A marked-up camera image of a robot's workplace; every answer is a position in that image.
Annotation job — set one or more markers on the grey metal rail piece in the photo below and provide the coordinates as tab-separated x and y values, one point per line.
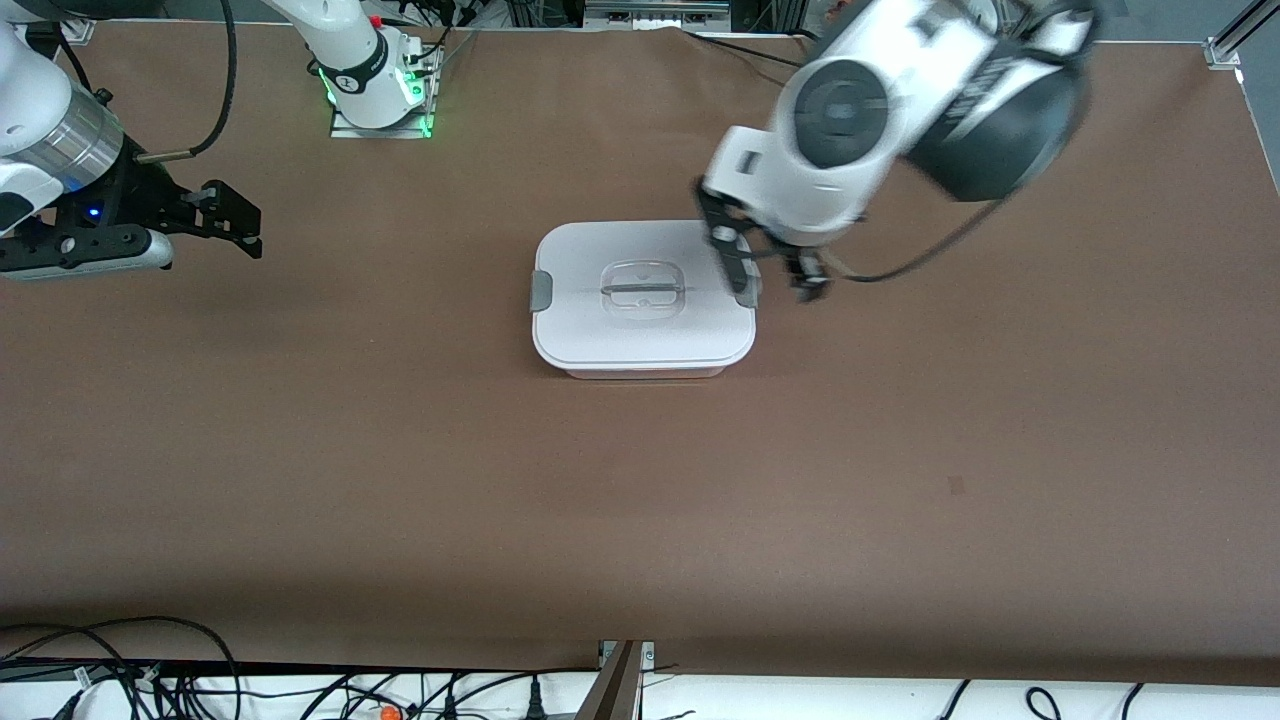
655	12

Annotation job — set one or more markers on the black power plug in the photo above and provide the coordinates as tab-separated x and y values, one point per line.
536	702

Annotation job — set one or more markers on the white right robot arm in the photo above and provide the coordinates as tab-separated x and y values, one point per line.
355	60

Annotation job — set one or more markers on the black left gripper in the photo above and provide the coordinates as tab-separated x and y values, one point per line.
803	266

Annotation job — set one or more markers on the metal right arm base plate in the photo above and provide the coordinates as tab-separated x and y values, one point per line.
420	120

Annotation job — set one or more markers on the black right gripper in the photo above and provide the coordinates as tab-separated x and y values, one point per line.
133	200

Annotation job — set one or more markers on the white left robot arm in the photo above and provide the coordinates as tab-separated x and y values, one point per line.
840	120

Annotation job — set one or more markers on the pink translucent plastic box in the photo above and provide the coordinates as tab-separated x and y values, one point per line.
640	372

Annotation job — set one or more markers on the aluminium corner bracket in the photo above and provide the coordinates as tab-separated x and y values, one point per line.
75	30

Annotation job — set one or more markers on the aluminium corner frame profile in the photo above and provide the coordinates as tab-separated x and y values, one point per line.
1228	48

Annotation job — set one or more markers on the aluminium profile post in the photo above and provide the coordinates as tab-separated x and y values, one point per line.
615	690

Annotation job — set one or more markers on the white box lid grey latches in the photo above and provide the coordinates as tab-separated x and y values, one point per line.
640	330

